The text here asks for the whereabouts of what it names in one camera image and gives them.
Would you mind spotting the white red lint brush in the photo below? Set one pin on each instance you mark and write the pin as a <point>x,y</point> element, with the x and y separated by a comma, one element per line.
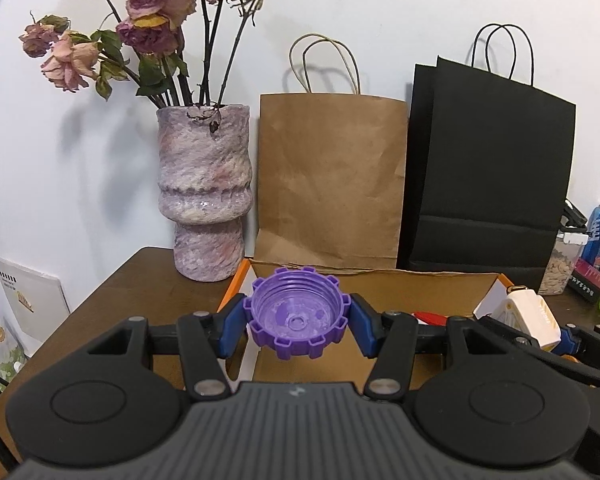
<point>430,318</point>

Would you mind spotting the white booklet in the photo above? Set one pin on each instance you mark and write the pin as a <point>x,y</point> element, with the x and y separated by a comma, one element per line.
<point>32,302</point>

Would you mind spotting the purple ridged bottle cap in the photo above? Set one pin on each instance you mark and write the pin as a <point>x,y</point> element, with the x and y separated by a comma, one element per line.
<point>297,312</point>

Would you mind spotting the dried rose bouquet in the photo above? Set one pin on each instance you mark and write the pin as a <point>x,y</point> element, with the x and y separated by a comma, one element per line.
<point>146,46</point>

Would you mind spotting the clear seed container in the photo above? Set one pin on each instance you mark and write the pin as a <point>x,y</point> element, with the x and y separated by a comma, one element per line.
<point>571,238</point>

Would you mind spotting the brown paper bag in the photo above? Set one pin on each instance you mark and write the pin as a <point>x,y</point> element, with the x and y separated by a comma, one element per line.
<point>331,170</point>

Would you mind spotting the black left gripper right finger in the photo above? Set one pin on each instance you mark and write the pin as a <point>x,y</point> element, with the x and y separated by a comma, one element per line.
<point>392,339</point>

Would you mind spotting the dark red small box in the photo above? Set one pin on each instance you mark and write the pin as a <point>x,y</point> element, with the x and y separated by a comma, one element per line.
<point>585,281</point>

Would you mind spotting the red cardboard box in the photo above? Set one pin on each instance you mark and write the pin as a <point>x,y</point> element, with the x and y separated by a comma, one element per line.
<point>475,364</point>

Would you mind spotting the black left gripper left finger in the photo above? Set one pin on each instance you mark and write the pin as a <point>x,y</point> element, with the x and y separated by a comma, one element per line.
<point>200,340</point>

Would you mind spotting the black paper bag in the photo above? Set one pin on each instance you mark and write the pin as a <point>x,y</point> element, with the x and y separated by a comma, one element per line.
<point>487,169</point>

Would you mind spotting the cream travel adapter plug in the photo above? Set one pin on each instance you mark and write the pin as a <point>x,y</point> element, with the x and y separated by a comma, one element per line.
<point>521,309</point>

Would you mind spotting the purple ceramic vase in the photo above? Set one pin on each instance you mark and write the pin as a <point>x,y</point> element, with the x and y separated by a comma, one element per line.
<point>204,185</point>

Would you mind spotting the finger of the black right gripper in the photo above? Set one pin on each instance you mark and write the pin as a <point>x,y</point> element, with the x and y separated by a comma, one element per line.
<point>586,375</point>
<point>579,342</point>

